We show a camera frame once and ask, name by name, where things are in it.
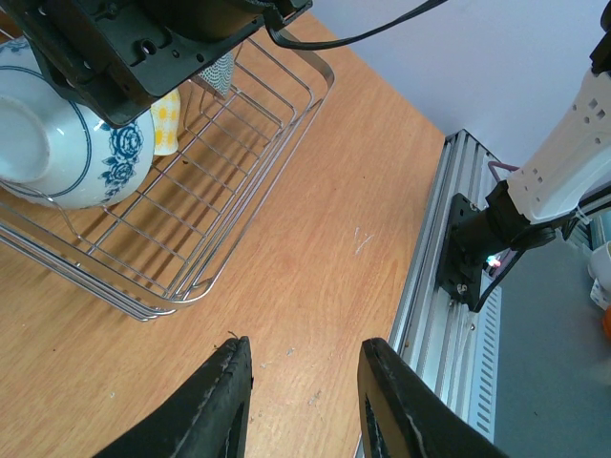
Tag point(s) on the aluminium frame rails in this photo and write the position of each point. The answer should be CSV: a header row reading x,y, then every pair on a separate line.
x,y
519,361

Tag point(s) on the grey slotted cable duct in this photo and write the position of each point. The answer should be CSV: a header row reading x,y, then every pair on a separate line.
x,y
484,380

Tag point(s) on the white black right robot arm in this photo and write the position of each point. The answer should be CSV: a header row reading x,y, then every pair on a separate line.
x,y
545,192

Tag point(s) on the grey speckled bowl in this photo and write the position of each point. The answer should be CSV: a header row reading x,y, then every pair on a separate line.
x,y
218,77

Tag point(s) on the white green red cup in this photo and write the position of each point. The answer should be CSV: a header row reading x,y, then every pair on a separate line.
x,y
599,269

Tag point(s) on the blue floral white bowl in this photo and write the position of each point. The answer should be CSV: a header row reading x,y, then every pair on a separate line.
x,y
57,152

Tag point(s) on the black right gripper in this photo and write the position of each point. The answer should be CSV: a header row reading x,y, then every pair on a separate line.
x,y
119,57

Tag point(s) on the orange blue patterned cup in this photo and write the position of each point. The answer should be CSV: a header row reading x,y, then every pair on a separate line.
x,y
606,322

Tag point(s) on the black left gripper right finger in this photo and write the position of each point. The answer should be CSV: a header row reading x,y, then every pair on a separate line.
x,y
401,417

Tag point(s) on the metal wire dish rack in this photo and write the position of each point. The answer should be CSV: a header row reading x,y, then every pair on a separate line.
x,y
163,246

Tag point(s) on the yellow blue patterned bowl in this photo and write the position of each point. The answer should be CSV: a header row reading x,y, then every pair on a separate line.
x,y
165,113

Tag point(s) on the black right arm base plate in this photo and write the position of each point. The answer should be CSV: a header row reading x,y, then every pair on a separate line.
x,y
463,253

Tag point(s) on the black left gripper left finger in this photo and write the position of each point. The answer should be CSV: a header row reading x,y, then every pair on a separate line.
x,y
207,416

